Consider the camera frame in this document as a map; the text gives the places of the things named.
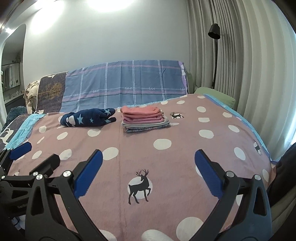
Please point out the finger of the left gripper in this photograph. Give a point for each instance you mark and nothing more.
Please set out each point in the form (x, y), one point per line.
(9, 156)
(47, 167)

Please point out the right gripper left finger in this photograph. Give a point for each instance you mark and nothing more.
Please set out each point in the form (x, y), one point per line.
(43, 218)

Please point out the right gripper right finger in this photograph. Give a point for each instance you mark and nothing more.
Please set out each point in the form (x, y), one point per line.
(242, 211)

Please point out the coral pink knit shirt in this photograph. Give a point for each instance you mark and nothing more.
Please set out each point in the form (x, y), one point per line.
(138, 112)

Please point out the beige crumpled clothes pile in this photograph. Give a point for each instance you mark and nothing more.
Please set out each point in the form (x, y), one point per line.
(30, 96)

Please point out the dark teal knit blanket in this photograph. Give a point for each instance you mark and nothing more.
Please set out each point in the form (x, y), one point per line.
(14, 113)

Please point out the navy star fleece blanket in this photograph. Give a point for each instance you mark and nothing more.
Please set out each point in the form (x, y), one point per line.
(89, 118)

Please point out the folded floral patterned garment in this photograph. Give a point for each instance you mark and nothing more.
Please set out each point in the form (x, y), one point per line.
(146, 129)

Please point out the blue plaid pillow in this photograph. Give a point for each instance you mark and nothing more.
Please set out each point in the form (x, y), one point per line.
(116, 84)

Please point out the pink polka dot bedspread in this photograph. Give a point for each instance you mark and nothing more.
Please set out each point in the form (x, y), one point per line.
(148, 187)

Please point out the folded pink garment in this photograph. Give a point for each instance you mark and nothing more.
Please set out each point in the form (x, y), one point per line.
(157, 119)

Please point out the green pillow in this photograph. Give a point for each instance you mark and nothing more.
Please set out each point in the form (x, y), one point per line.
(227, 100)

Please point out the folded grey garment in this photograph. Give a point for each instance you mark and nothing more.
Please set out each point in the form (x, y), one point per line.
(147, 123)

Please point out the beige pleated curtain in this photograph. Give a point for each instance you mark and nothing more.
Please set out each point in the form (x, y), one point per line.
(256, 63)

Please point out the black floor lamp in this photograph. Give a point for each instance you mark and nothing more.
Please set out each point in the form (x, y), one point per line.
(214, 33)

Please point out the wall mirror cabinet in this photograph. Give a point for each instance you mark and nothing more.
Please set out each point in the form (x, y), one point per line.
(10, 76)

